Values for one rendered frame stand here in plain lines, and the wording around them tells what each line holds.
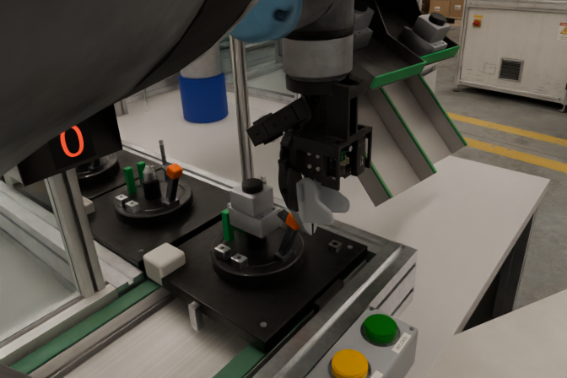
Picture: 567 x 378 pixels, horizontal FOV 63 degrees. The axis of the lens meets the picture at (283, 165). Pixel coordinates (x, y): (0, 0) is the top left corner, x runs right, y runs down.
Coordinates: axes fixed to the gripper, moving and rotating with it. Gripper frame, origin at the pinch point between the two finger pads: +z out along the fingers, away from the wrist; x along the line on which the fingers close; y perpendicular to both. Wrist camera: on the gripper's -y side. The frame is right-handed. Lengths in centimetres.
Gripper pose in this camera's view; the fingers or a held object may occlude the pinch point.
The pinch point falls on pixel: (305, 223)
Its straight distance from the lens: 60.7
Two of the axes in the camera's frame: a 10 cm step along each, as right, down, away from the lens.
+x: 6.3, -3.6, 6.9
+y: 7.7, 2.4, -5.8
